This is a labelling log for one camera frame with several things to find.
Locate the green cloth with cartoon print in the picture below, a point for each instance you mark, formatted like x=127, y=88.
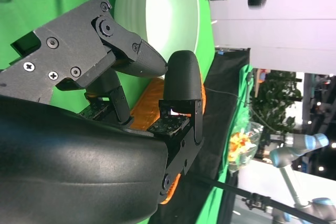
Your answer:
x=245, y=77

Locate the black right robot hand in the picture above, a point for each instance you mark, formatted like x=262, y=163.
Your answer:
x=78, y=161

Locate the black backdrop curtain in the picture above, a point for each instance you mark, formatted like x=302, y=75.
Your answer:
x=223, y=77

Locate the grey building pillar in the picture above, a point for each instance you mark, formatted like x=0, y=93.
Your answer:
x=307, y=98

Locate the orange wicker basket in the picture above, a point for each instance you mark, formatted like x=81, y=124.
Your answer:
x=147, y=103

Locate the grey round bowl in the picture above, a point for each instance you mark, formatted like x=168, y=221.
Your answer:
x=170, y=11

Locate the clear bag of bread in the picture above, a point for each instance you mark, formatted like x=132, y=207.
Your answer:
x=241, y=142

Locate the black boom pole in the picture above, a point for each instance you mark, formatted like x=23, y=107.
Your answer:
x=228, y=187

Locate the green leafy plant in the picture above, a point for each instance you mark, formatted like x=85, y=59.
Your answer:
x=273, y=95

